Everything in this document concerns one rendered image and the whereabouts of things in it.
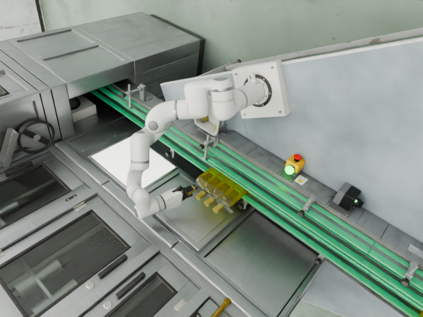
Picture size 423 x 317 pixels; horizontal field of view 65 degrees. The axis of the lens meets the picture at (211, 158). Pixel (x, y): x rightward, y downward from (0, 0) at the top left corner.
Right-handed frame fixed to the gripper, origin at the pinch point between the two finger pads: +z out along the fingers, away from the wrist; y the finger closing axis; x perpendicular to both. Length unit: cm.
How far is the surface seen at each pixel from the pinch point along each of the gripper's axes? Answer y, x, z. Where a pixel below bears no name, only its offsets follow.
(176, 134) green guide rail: 3.2, 39.2, 15.1
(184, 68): 0, 113, 65
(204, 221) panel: -12.2, -12.7, 3.5
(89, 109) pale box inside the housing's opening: -12, 104, -15
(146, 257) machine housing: -14.6, -15.6, -30.5
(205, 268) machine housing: -12.0, -34.8, -10.7
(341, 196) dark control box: 23, -50, 48
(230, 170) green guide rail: 6.6, -2.1, 23.6
